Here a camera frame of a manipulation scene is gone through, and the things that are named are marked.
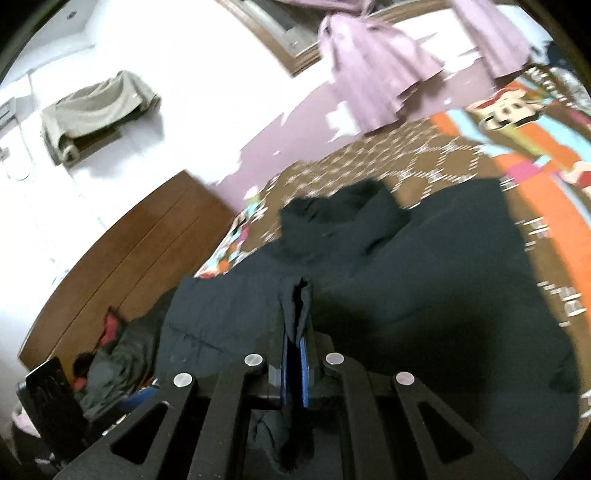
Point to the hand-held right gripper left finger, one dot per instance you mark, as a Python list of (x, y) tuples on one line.
[(288, 369)]

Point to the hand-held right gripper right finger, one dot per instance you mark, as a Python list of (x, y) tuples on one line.
[(304, 374)]

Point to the dark navy jacket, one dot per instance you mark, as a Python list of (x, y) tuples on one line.
[(415, 277)]

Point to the dark grey clothes pile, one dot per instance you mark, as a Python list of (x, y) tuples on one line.
[(124, 355)]

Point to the pink cloth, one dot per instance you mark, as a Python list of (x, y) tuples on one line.
[(110, 328)]

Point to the wooden headboard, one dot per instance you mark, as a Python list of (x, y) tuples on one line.
[(138, 244)]

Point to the brown diamond-pattern bedsheet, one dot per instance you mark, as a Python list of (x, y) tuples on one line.
[(406, 147)]

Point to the beige cloth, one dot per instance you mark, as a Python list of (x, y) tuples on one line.
[(92, 108)]

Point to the knotted purple curtain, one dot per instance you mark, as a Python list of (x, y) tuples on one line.
[(374, 64)]

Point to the striped cartoon monkey blanket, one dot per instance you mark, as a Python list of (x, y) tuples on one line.
[(545, 152)]

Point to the straight purple curtain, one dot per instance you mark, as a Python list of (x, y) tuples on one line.
[(494, 37)]

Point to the wooden window frame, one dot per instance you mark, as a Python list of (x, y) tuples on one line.
[(281, 32)]

